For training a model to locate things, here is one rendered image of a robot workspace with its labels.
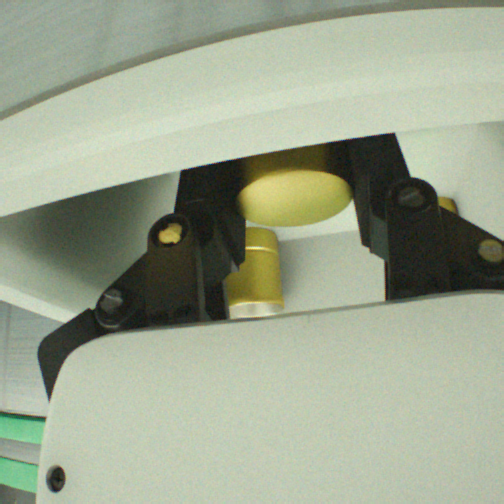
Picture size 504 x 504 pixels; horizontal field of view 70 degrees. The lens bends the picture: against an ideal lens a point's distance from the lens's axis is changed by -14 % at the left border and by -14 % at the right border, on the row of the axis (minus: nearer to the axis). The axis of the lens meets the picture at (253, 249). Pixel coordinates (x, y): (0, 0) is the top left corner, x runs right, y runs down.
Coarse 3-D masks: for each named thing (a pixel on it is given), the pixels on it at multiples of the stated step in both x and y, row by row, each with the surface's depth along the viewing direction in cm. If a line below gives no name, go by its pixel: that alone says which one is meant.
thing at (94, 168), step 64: (192, 64) 4; (256, 64) 4; (320, 64) 3; (384, 64) 3; (448, 64) 3; (0, 128) 4; (64, 128) 4; (128, 128) 4; (192, 128) 4; (256, 128) 4; (320, 128) 4; (384, 128) 4; (448, 128) 15; (0, 192) 5; (64, 192) 5; (128, 192) 15; (448, 192) 20; (0, 256) 8; (64, 256) 11; (128, 256) 14; (320, 256) 25; (64, 320) 11
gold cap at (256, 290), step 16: (256, 240) 23; (272, 240) 23; (256, 256) 22; (272, 256) 23; (240, 272) 22; (256, 272) 22; (272, 272) 22; (240, 288) 22; (256, 288) 22; (272, 288) 22; (240, 304) 25; (256, 304) 25; (272, 304) 24
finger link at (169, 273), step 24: (168, 216) 10; (168, 240) 10; (192, 240) 9; (168, 264) 9; (192, 264) 9; (168, 288) 9; (192, 288) 9; (216, 288) 11; (168, 312) 8; (192, 312) 8; (216, 312) 11
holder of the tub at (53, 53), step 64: (0, 0) 7; (64, 0) 6; (128, 0) 5; (192, 0) 5; (256, 0) 4; (320, 0) 4; (384, 0) 4; (448, 0) 4; (0, 64) 6; (64, 64) 5; (128, 64) 5
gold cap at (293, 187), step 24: (312, 144) 10; (336, 144) 11; (240, 168) 11; (264, 168) 10; (288, 168) 10; (312, 168) 10; (336, 168) 10; (240, 192) 11; (264, 192) 11; (288, 192) 11; (312, 192) 11; (336, 192) 11; (264, 216) 12; (288, 216) 12; (312, 216) 12
